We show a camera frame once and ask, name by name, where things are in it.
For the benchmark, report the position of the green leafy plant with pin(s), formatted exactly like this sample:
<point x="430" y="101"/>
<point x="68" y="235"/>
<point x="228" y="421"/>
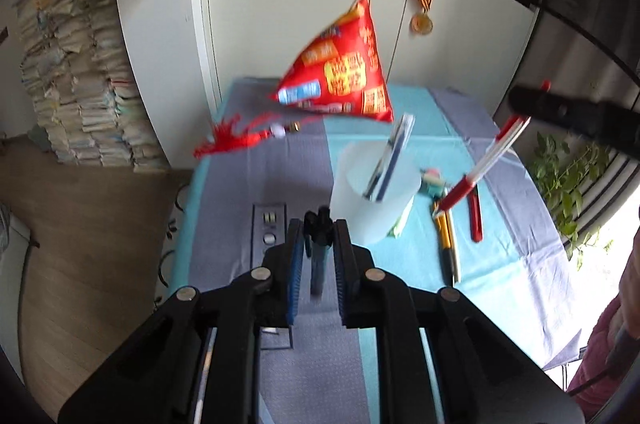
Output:
<point x="565" y="184"/>

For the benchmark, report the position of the blue white pen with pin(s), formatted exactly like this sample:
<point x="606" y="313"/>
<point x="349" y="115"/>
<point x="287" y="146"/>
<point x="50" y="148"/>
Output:
<point x="400" y="143"/>

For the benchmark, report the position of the red pyramid pillow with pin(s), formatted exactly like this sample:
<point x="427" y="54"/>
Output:
<point x="345" y="68"/>

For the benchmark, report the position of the clear ballpoint pen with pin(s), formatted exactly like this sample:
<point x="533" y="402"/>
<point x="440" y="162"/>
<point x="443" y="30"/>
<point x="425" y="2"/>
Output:
<point x="382" y="166"/>

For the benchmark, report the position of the grey power strip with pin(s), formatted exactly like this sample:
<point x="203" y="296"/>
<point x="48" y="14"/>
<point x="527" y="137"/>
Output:
<point x="270" y="224"/>

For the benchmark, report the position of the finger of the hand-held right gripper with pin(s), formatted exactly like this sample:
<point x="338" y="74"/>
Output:
<point x="560" y="108"/>

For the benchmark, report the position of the red tassel charm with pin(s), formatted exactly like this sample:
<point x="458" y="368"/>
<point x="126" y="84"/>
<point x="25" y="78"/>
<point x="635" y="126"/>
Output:
<point x="225" y="141"/>

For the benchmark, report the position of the red white pen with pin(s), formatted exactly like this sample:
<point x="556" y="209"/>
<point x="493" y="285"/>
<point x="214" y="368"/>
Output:
<point x="480" y="168"/>

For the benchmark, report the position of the translucent plastic cup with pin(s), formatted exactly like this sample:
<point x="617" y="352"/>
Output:
<point x="360" y="214"/>

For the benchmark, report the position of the person's pink clothing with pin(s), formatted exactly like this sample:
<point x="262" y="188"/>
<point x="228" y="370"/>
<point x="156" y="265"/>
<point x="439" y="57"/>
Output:
<point x="600" y="354"/>

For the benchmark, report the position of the white bookcase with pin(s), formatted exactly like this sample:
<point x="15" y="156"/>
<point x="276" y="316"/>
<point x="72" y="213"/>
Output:
<point x="300" y="3"/>

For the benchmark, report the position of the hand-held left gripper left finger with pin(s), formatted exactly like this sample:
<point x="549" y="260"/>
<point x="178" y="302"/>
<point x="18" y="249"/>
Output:
<point x="295" y="274"/>

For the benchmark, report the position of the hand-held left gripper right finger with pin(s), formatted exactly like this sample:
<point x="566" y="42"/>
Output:
<point x="342" y="274"/>

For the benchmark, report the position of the yellow black pen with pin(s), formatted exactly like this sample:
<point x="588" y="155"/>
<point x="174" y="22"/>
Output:
<point x="442" y="229"/>

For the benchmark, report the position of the person's right forearm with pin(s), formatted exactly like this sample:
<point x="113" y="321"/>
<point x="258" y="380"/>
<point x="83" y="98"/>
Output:
<point x="631" y="294"/>

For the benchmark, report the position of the tall stack of papers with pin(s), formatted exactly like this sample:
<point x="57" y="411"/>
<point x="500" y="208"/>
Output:
<point x="80" y="78"/>

